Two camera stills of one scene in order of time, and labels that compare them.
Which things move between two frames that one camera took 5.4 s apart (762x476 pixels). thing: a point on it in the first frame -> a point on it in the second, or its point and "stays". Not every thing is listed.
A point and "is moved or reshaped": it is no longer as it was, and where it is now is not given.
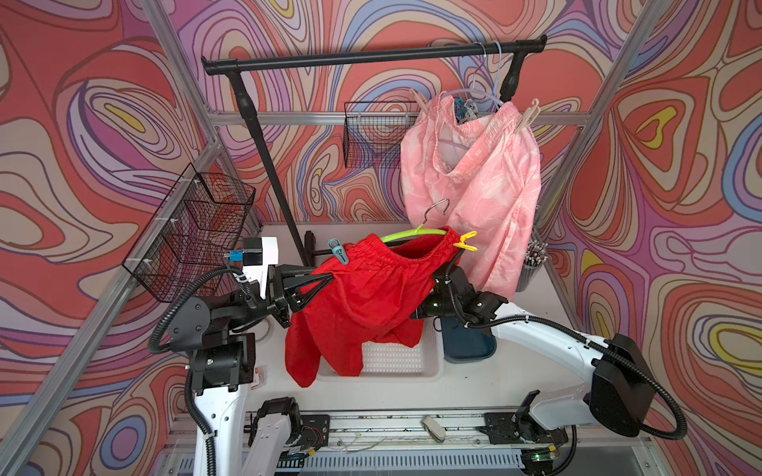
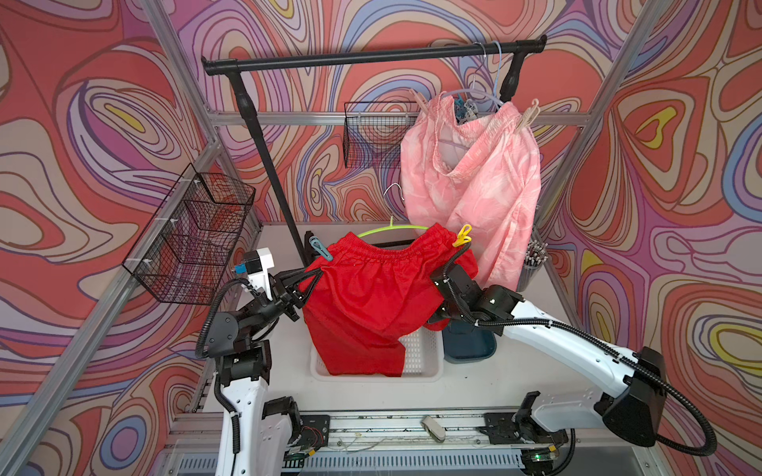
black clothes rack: x=230 y=68 stays
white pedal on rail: x=433 y=427 stays
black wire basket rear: x=374 y=131 stays
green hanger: x=419 y=231 -> x=391 y=226
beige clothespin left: x=421 y=99 stays
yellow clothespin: x=461 y=244 is moved or reshaped
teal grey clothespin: x=336 y=246 -> x=320 y=248
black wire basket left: x=191 y=234 stays
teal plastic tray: x=466 y=344 stays
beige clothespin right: x=529 y=116 stays
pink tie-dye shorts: x=480 y=177 stays
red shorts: x=378 y=295 is moved or reshaped
